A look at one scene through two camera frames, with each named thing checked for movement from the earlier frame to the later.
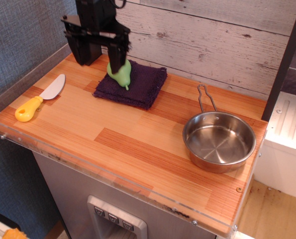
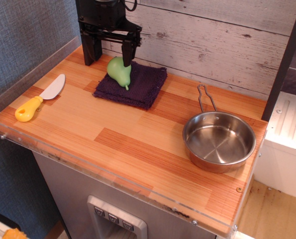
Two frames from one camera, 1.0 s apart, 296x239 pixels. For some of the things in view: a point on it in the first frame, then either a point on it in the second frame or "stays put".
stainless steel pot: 217,142 stays put
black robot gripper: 95,21 -> 107,19
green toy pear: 123,75 stays put
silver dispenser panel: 110,221 stays put
